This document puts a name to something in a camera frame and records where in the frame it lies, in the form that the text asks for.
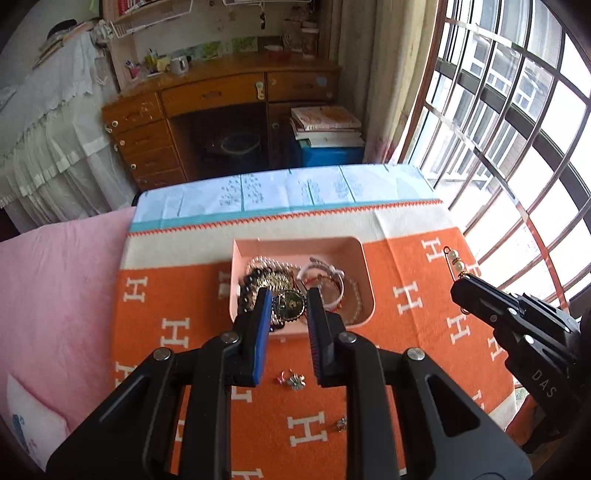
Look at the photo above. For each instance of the pile of books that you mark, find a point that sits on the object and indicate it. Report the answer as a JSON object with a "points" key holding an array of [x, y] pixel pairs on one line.
{"points": [[60, 39]]}

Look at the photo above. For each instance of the round gold brooch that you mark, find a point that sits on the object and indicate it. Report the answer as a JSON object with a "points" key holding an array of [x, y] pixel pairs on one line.
{"points": [[288, 304]]}

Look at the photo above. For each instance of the window grille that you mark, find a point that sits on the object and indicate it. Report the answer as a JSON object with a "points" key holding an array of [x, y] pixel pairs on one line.
{"points": [[508, 104]]}

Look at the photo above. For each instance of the white embroidered pillow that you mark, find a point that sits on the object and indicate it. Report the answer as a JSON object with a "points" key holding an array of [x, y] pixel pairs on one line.
{"points": [[37, 415]]}

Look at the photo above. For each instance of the wooden bookshelf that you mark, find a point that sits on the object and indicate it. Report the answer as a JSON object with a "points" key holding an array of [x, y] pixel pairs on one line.
{"points": [[111, 46]]}

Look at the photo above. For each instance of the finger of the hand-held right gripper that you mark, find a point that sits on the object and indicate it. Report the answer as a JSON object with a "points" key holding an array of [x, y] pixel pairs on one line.
{"points": [[498, 323], [517, 304]]}

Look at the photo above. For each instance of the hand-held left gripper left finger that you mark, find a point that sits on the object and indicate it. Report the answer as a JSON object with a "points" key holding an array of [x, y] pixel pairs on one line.
{"points": [[263, 341]]}

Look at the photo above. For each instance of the pearl pin brooch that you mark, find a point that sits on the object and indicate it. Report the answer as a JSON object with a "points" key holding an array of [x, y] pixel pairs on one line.
{"points": [[455, 255]]}

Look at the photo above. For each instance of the dark waste bin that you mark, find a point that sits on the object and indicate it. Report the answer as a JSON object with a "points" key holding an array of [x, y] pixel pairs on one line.
{"points": [[240, 144]]}

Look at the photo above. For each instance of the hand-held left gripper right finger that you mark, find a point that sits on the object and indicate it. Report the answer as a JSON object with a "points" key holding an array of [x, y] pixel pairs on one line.
{"points": [[316, 341]]}

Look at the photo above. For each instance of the patterned storage jar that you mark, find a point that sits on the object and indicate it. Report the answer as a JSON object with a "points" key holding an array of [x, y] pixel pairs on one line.
{"points": [[300, 39]]}

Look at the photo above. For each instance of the white lace cover cloth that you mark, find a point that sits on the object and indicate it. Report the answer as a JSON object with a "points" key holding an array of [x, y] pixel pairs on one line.
{"points": [[55, 138]]}

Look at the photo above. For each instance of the beige curtain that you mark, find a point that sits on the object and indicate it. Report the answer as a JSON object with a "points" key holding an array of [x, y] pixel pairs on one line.
{"points": [[383, 69]]}

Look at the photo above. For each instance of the pink storage tray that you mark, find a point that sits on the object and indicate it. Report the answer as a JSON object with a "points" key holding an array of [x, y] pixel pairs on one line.
{"points": [[364, 277]]}

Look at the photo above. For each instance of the blue storage box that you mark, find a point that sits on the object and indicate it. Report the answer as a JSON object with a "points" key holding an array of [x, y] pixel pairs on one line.
{"points": [[328, 157]]}

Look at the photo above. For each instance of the light blue tablecloth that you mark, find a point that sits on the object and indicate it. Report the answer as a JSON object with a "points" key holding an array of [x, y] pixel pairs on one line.
{"points": [[194, 203]]}

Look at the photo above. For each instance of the white mug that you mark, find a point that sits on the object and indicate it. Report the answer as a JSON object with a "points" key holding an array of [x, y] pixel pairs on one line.
{"points": [[178, 66]]}

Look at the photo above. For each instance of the pink bedsheet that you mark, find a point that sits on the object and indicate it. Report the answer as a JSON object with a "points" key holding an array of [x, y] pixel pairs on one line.
{"points": [[55, 300]]}

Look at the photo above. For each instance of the pink pen cup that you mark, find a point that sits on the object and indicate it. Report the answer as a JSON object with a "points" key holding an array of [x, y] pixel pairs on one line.
{"points": [[134, 71]]}

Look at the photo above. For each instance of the stack of books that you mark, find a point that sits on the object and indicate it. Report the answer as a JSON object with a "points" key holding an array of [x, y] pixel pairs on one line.
{"points": [[323, 117]]}

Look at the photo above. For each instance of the wooden desk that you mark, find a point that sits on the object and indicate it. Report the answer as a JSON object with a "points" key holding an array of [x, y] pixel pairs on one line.
{"points": [[217, 94]]}

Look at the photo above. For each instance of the orange printed blanket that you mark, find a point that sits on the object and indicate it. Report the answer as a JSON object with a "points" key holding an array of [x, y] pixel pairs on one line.
{"points": [[392, 258]]}

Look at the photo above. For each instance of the hanging keys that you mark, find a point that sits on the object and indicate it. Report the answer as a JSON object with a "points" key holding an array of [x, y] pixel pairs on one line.
{"points": [[262, 18]]}

